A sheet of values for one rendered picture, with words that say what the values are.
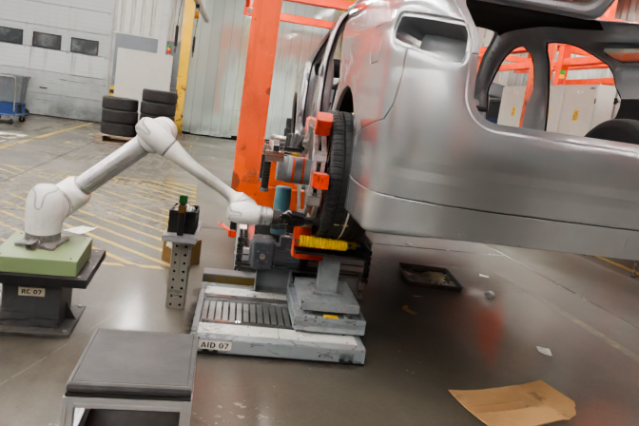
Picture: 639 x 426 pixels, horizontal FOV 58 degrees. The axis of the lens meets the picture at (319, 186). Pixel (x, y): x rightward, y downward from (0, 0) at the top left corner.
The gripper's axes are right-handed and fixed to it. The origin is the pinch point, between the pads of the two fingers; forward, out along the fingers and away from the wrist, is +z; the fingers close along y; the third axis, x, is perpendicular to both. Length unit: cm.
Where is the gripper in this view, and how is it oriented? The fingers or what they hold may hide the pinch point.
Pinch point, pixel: (313, 221)
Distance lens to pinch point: 278.1
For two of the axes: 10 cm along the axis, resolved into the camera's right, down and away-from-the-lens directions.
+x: 0.1, -8.0, 6.0
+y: 1.9, -5.9, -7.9
